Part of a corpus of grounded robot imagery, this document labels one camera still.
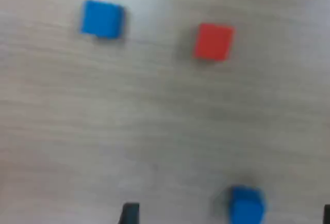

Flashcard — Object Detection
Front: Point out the blue cube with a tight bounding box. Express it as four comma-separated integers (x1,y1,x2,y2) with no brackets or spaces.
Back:
78,0,127,40
226,185,268,224

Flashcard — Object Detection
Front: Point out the red cube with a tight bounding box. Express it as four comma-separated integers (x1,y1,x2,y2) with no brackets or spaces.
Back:
192,22,236,62

